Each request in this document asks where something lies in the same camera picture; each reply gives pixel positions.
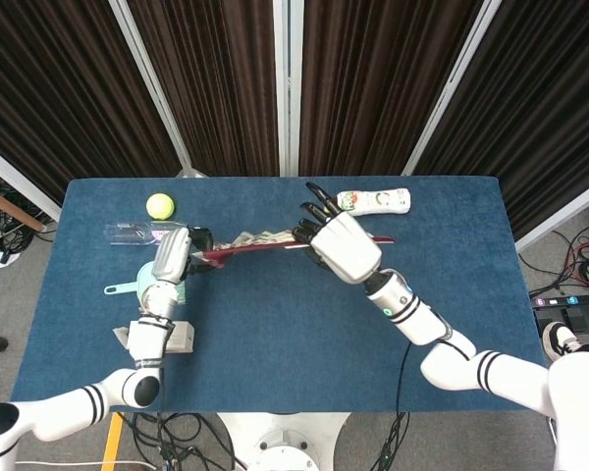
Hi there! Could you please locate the yellow-capped white-label drink bottle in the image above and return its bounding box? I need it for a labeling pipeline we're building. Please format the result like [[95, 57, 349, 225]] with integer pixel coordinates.
[[323, 187, 412, 217]]

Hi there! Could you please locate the blue table cloth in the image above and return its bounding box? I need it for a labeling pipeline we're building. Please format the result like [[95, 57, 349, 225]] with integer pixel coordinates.
[[10, 176, 551, 416]]

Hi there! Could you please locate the brown wooden bar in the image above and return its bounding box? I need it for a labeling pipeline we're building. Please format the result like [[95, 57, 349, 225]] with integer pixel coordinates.
[[0, 183, 46, 233]]

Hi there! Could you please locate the pale green hand brush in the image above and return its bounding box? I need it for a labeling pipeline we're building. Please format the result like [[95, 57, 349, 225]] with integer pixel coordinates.
[[103, 261, 187, 305]]

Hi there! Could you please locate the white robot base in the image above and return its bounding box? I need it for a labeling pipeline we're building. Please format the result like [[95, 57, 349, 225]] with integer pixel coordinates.
[[215, 411, 352, 471]]

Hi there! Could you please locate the black floor cable bundle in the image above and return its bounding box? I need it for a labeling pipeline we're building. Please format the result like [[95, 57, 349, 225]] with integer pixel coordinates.
[[0, 164, 58, 259], [112, 411, 241, 471], [517, 203, 589, 298]]

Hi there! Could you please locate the dark pleated partition panel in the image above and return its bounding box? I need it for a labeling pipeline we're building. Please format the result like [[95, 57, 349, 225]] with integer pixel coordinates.
[[287, 0, 502, 178], [122, 0, 289, 178], [0, 0, 192, 222], [411, 0, 589, 251]]

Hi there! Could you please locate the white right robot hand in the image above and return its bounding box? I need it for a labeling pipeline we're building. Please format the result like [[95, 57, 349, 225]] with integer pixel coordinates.
[[292, 182, 384, 287]]

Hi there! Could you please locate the yellow-green tennis ball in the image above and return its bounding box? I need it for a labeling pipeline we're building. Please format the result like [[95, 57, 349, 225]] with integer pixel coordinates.
[[145, 192, 177, 220]]

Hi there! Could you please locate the white cardboard box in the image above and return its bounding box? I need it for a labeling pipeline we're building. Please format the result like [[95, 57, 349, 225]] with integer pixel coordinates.
[[111, 321, 196, 355]]

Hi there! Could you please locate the yellow floor tape strip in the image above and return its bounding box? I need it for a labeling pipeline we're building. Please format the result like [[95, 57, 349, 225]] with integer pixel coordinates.
[[100, 411, 125, 460]]

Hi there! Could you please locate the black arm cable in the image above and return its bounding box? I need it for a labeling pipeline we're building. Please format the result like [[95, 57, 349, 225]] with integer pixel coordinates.
[[380, 340, 413, 471]]

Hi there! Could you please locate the white and black shoe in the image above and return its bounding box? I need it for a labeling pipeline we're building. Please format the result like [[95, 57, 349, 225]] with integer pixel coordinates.
[[542, 322, 584, 364]]

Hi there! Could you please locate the clear plastic water bottle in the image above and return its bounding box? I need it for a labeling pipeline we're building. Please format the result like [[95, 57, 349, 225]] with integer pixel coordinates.
[[102, 221, 190, 248]]

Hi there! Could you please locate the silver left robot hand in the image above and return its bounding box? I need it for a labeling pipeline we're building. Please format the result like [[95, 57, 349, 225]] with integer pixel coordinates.
[[149, 225, 216, 287]]

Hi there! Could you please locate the red-ribbed paper folding fan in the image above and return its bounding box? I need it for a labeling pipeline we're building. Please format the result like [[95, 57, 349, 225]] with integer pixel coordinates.
[[193, 228, 397, 271]]

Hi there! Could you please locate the black foot pedal board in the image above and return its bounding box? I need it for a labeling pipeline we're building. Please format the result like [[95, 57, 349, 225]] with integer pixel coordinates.
[[530, 292, 589, 336]]

